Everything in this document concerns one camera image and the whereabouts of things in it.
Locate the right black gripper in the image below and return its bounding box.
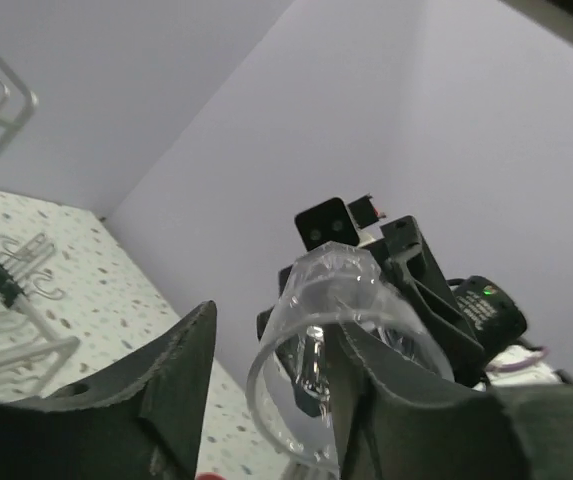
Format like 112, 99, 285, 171
256, 214, 487, 419

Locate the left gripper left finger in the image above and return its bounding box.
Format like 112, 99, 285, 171
0, 301, 217, 479

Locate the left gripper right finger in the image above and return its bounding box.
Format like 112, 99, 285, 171
325, 324, 573, 479

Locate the small clear glass cup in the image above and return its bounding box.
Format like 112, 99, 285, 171
246, 242, 454, 471

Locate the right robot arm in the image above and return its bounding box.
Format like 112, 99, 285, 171
295, 203, 545, 386

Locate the red plastic cup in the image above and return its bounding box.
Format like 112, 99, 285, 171
195, 472, 226, 480

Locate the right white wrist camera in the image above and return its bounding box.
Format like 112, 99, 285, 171
294, 194, 387, 251

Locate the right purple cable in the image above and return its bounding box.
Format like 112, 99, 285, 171
483, 344, 552, 374

